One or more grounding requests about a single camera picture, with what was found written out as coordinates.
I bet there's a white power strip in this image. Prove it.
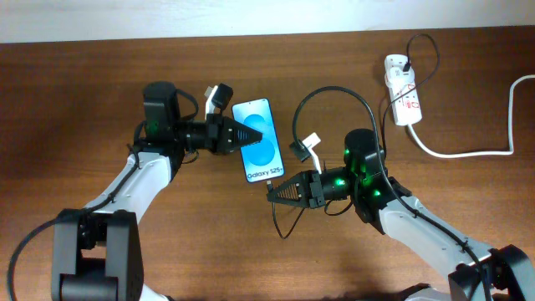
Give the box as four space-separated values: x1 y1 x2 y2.
385 54 422 126

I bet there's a blue Samsung smartphone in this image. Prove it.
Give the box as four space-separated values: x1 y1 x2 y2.
232 99 285 183

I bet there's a white power strip cord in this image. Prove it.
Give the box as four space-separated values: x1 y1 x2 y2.
406 74 535 160

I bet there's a white charger plug adapter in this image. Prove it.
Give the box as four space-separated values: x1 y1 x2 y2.
385 66 415 88

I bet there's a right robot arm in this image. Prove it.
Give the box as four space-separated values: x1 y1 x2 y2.
267 129 534 300

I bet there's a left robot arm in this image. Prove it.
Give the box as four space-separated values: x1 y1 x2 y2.
51 81 262 300

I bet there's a black charging cable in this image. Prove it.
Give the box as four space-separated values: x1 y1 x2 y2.
266 33 441 240

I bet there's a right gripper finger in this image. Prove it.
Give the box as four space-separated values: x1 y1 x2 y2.
267 196 309 208
269 171 310 199

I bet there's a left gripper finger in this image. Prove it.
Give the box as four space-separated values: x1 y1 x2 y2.
227 142 255 155
227 118 262 142

